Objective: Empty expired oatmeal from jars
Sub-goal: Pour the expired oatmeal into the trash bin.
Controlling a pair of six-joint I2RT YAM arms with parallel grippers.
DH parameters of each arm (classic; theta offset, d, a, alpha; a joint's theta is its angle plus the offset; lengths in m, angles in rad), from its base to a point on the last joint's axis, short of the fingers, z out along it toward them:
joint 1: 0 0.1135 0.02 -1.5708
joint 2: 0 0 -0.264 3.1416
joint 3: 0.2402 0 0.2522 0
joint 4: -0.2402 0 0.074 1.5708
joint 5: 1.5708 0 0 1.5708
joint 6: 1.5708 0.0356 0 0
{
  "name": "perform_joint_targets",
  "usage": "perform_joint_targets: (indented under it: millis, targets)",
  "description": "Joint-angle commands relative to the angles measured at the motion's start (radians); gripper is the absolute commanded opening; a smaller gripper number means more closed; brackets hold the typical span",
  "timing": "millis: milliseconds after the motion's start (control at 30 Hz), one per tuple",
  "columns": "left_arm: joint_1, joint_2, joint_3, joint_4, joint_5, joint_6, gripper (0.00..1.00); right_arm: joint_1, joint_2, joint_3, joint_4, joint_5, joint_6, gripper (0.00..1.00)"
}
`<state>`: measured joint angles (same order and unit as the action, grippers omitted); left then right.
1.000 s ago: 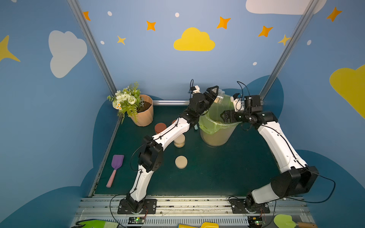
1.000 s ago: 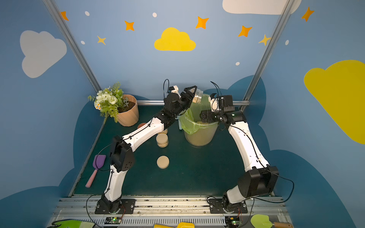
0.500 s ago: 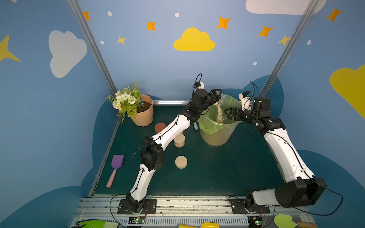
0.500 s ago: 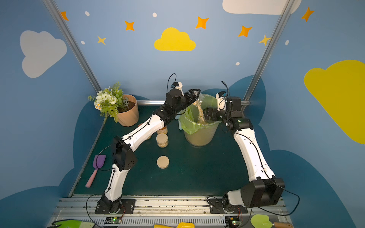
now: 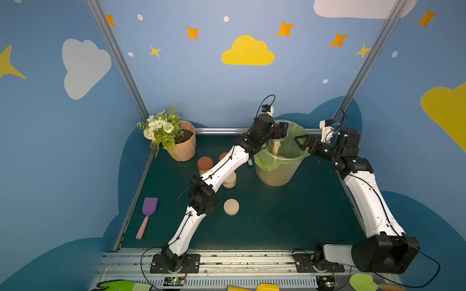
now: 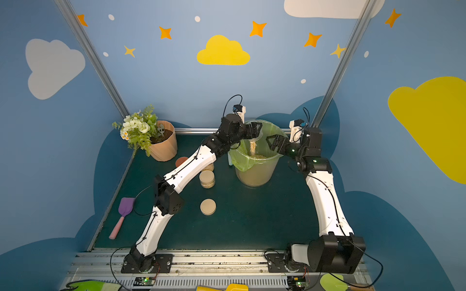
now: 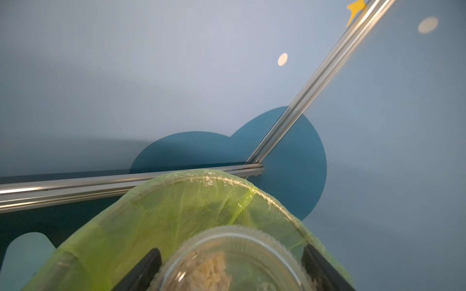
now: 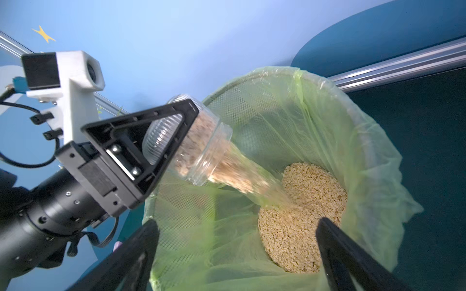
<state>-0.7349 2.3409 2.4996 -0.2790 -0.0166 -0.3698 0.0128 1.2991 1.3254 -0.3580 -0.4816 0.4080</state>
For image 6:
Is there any beige jar lid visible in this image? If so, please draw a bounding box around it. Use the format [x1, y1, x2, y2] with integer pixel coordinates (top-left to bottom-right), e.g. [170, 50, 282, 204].
[200, 199, 217, 216]

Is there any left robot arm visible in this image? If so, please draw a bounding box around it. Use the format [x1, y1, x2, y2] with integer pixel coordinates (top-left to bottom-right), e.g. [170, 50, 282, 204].
[121, 113, 263, 274]

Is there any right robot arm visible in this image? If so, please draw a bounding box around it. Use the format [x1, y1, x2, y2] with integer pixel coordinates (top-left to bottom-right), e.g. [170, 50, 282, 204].
[266, 127, 366, 274]

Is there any oatmeal pile in bin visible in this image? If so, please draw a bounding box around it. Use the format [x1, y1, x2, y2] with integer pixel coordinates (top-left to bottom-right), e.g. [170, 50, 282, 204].
[250, 141, 267, 160]

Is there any red lid oatmeal jar right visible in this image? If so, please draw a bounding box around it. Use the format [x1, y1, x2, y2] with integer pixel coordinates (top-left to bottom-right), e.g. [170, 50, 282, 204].
[203, 163, 215, 171]

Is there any red lid oatmeal jar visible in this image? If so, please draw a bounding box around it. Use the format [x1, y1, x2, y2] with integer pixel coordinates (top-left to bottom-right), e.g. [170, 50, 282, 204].
[175, 156, 188, 168]
[203, 163, 215, 171]

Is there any beige lid oatmeal jar rear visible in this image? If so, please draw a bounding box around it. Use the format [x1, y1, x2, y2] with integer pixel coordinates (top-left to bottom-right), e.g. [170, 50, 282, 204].
[199, 170, 216, 189]

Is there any red lid oatmeal jar left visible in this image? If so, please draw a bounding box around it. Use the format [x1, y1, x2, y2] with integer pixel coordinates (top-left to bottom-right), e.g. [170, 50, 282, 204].
[175, 156, 188, 168]

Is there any mesh bin green bag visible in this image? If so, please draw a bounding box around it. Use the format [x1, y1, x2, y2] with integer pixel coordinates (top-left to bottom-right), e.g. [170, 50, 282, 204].
[229, 120, 286, 187]

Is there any terracotta flower pot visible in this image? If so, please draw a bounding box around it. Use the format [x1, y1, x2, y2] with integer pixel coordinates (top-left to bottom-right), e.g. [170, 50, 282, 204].
[149, 120, 178, 162]

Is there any white flowers green plant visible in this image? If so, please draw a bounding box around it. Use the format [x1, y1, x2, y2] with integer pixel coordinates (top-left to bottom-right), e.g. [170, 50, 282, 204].
[112, 104, 165, 156]

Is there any purple pink toy spatula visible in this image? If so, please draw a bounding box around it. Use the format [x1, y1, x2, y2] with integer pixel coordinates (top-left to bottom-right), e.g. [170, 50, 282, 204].
[109, 197, 135, 240]

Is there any right controller board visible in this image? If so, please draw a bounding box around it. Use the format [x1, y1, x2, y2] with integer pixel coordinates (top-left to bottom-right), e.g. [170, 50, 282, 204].
[286, 276, 309, 291]

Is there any controller board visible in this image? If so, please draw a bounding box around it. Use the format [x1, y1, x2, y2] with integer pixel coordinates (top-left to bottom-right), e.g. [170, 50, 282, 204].
[286, 276, 309, 291]
[133, 277, 156, 287]

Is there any yellow toy scoop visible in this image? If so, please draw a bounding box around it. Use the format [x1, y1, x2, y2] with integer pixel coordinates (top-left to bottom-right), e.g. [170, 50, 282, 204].
[195, 283, 250, 291]

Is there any left controller board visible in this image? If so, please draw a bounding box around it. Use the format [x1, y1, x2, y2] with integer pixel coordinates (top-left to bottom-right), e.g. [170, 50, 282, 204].
[133, 277, 156, 287]

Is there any green toy tool left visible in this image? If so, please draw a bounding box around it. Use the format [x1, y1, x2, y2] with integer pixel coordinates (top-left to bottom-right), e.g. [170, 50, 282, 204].
[60, 280, 122, 291]

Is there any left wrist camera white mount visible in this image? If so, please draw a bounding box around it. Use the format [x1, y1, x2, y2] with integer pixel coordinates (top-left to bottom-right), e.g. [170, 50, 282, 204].
[233, 104, 246, 123]

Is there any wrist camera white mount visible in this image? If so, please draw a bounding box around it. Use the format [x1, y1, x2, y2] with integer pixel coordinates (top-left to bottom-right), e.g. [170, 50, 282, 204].
[289, 119, 306, 143]
[233, 104, 246, 123]

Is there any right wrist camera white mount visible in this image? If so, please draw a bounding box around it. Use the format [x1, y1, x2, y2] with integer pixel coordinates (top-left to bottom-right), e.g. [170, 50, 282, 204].
[289, 119, 306, 143]

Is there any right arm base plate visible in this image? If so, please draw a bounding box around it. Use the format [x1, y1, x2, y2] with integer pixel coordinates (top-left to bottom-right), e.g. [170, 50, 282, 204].
[264, 252, 310, 274]

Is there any aluminium front rail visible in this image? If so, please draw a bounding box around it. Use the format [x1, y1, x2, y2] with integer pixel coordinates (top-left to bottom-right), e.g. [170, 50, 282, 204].
[59, 249, 373, 291]

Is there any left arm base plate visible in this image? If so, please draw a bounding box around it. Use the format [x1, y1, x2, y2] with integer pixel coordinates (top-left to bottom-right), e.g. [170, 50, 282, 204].
[121, 253, 173, 274]

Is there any green toy spatula wooden handle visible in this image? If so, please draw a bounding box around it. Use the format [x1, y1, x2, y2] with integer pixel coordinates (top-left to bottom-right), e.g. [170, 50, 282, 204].
[319, 273, 376, 291]

